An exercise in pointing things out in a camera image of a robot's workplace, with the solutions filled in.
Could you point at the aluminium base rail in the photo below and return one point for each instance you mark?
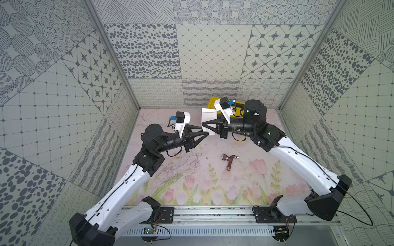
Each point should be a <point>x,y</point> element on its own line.
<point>210,221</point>

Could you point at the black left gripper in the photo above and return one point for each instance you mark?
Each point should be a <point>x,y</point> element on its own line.
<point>187,140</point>

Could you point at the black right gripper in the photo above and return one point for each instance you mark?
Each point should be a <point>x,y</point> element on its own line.
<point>221,126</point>

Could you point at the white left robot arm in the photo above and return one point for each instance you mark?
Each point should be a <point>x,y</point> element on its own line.
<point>103,224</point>

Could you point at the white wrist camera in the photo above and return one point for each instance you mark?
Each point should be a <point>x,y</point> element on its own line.
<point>181,119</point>
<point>224,105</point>

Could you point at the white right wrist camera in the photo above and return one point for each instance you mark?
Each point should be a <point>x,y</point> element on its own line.
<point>224,105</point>

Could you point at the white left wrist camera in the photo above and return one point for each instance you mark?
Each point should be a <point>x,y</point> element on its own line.
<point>181,119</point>

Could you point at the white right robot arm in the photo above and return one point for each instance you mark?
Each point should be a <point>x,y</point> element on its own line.
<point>327,189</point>

